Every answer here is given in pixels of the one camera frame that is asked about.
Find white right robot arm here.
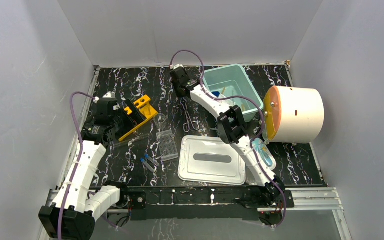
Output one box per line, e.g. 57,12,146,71
169,64,287,210

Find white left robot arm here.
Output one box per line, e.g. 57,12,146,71
38,92,157,240

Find blue packaged tool blister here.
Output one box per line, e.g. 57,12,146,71
252,138,277,171

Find metal crucible tongs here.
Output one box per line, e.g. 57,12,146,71
180,98,199,133

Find white orange centrifuge drum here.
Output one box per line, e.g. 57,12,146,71
263,86,325,144

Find clear well plate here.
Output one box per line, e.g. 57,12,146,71
156,129,179,162

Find mint green plastic bin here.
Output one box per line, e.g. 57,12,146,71
203,64,264,109

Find yellow test tube rack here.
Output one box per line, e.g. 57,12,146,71
118,95,158,142

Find blue capped tube left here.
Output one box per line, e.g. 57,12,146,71
140,158,154,173

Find white bin lid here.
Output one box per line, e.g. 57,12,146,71
178,135,246,186

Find clear large test tube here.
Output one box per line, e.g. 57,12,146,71
113,134,151,148

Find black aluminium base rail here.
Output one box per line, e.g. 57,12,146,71
44,185,345,229

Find blue capped test tube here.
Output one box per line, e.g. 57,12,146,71
211,91,221,98

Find blue capped tube right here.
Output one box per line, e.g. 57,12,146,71
144,154,160,167

